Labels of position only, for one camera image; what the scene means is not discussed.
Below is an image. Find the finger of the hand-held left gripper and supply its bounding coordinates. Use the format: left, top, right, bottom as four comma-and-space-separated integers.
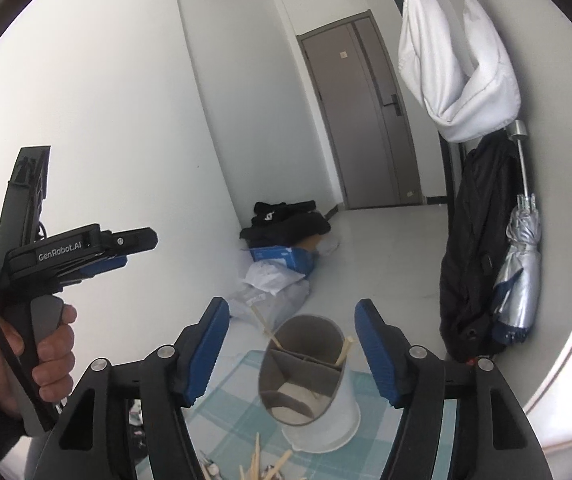
100, 227, 159, 262
63, 254, 129, 288

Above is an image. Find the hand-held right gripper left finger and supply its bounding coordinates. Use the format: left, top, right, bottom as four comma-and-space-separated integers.
40, 297, 231, 480

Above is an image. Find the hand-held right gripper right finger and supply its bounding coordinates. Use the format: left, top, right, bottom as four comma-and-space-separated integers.
354, 298, 554, 480

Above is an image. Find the white grey utensil holder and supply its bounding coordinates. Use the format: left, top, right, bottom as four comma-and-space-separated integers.
257, 314, 361, 453

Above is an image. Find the person's left hand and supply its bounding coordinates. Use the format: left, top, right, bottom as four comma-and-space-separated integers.
0, 305, 77, 411

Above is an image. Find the teal checked placemat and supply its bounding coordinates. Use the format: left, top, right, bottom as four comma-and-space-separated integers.
130, 350, 448, 480

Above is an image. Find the blue cardboard box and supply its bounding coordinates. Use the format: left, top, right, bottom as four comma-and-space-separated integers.
248, 245, 319, 279

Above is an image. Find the black jacket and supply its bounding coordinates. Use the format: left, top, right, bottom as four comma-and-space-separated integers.
438, 132, 523, 364

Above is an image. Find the silver folded umbrella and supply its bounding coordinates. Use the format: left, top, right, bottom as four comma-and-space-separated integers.
490, 120, 543, 346

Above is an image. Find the grey brown door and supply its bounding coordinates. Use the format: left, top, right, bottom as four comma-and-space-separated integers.
297, 11, 424, 210

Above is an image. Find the white cloth bag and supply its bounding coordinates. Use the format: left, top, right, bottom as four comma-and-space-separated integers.
398, 0, 523, 144

